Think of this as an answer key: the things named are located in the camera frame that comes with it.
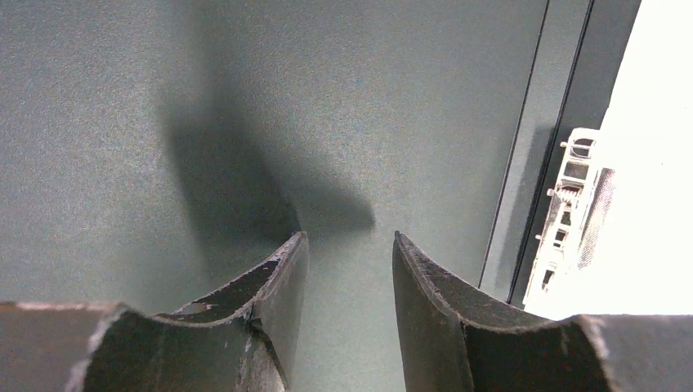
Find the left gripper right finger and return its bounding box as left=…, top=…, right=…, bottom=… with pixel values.
left=392, top=233, right=692, bottom=391

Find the printed paper sheet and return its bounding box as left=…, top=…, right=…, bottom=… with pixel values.
left=525, top=1, right=692, bottom=319

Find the red folder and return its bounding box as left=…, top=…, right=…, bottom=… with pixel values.
left=1, top=1, right=644, bottom=391

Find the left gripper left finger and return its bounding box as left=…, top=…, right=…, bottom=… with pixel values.
left=1, top=232, right=310, bottom=391

